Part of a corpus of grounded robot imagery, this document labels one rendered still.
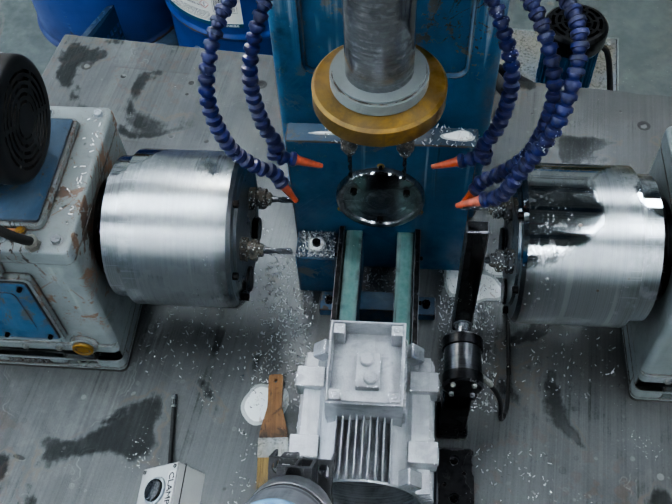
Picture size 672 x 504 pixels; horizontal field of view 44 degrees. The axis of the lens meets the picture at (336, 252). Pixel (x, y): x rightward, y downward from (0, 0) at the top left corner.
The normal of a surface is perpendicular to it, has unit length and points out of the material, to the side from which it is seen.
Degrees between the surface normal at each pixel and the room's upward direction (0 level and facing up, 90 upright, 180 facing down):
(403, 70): 90
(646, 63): 0
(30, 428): 0
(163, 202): 21
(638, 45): 0
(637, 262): 47
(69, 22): 90
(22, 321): 90
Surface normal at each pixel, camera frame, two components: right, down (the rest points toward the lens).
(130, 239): -0.08, 0.15
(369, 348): -0.04, -0.57
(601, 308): -0.08, 0.72
